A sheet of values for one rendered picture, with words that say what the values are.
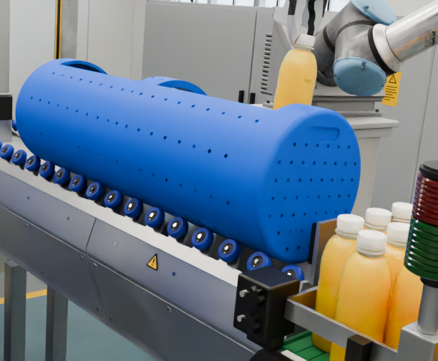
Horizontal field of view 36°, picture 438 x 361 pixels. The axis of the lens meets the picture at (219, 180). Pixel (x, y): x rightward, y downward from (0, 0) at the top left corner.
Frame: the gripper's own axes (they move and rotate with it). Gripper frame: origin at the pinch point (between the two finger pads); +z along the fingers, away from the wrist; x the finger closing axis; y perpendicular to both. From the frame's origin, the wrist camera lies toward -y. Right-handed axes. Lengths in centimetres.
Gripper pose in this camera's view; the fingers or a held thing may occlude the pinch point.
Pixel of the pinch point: (303, 38)
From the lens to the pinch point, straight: 128.0
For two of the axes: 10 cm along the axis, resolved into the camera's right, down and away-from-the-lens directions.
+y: -6.8, -2.4, 7.0
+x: -7.3, 1.1, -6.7
